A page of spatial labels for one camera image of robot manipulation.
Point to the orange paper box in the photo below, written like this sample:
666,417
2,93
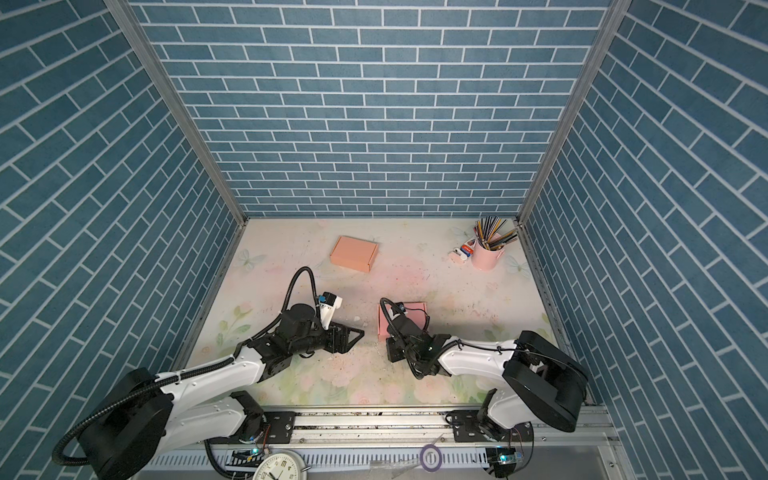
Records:
354,254

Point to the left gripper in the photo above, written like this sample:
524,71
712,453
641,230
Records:
343,346

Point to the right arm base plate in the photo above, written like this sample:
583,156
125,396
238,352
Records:
468,427

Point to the pink paper box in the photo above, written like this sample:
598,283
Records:
416,311

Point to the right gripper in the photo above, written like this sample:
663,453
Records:
391,343

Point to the pink pencil cup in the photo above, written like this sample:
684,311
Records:
484,259

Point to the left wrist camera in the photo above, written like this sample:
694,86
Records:
328,304

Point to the purple tape roll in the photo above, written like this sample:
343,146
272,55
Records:
430,458

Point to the coloured pencils bundle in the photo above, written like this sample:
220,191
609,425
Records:
488,233

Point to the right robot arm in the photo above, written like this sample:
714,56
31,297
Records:
532,378

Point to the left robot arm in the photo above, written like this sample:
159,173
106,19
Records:
146,415

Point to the white analog clock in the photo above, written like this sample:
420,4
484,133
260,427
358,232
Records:
282,465

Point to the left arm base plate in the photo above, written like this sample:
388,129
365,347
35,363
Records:
271,427

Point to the green lit circuit board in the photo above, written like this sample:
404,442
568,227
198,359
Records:
502,461

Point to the aluminium rail frame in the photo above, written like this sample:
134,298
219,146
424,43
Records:
340,439

